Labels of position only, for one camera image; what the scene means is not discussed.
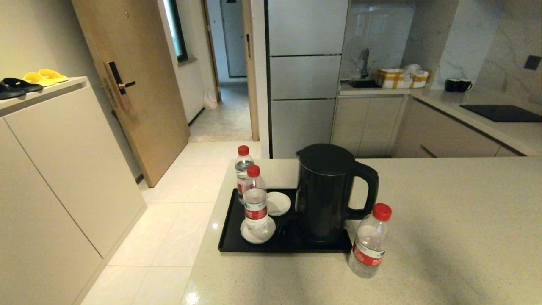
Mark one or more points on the clear water bottle red cap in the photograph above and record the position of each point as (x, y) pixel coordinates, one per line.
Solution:
(255, 199)
(242, 166)
(369, 245)

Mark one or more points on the black electric kettle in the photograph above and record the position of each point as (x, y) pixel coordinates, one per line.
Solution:
(324, 195)

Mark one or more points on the narrow wooden door leaf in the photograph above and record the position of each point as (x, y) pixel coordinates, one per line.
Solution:
(250, 84)

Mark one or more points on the white tied plastic bag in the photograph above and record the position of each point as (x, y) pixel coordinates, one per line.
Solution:
(210, 101)

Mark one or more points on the silver refrigerator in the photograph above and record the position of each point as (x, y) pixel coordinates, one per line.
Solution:
(305, 76)

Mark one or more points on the black rectangular serving tray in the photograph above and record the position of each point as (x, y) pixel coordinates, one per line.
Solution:
(230, 242)

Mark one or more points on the beige kitchen base cabinets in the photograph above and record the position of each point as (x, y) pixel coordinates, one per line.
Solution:
(368, 125)

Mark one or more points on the dark kitchen sink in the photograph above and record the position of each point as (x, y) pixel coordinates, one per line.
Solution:
(363, 84)

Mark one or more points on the white hallway door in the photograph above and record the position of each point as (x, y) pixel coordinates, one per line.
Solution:
(233, 38)

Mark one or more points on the chrome kitchen faucet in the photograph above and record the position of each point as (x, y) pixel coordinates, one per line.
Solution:
(365, 59)

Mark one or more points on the yellow striped white box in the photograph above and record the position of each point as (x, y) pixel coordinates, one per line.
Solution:
(394, 79)

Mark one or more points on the light wooden entrance door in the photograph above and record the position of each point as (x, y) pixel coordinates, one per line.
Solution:
(139, 84)

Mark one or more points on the dark framed window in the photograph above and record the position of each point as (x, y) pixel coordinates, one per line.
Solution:
(178, 29)

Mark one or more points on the white crumpled plastic bag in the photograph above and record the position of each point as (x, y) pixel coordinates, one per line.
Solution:
(413, 67)

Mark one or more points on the black electronic door lock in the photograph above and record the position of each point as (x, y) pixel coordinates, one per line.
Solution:
(113, 76)

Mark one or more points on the black mug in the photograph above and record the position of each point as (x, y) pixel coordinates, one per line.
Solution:
(463, 85)

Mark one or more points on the yellow slipper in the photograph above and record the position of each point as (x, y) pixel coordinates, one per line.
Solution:
(55, 75)
(36, 79)

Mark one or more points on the black induction cooktop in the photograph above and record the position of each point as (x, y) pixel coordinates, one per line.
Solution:
(504, 113)

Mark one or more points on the black slipper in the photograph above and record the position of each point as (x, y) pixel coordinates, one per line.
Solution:
(9, 92)
(21, 84)

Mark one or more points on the black wall socket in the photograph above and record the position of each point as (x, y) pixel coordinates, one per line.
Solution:
(532, 62)

